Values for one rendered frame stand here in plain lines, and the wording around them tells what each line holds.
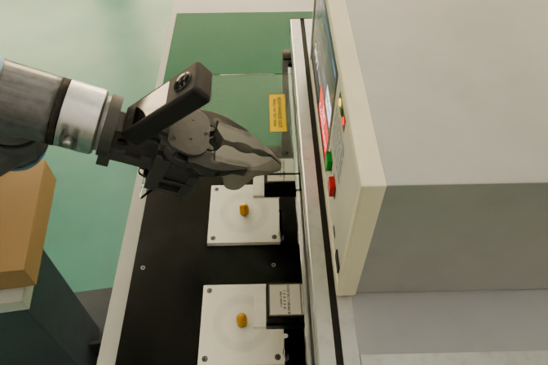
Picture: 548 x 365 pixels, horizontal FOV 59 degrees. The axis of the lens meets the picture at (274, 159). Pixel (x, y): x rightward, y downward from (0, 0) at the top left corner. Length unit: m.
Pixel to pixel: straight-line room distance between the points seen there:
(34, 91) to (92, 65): 2.30
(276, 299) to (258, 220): 0.24
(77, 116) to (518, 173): 0.42
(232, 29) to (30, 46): 1.74
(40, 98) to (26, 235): 0.58
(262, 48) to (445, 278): 1.07
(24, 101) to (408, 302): 0.46
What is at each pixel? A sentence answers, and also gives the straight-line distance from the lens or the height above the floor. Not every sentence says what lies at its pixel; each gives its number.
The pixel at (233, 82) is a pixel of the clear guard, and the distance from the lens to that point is 0.89.
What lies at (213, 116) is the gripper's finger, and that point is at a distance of 0.59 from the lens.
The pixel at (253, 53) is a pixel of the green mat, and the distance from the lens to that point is 1.49.
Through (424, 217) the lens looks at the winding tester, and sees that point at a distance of 0.46.
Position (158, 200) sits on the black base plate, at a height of 0.77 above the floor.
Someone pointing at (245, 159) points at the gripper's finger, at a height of 1.21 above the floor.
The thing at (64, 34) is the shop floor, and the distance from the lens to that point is 3.14.
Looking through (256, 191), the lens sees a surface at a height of 0.88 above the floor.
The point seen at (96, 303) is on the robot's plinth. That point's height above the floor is 0.02.
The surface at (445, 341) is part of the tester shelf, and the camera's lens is 0.58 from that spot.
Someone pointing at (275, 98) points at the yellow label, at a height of 1.07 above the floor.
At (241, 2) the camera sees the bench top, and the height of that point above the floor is 0.75.
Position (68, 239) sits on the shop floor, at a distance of 2.08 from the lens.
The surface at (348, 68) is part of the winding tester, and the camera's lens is 0.51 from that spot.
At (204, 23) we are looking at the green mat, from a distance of 1.63.
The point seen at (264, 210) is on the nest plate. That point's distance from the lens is 1.04.
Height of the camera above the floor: 1.63
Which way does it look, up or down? 49 degrees down
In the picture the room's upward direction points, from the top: straight up
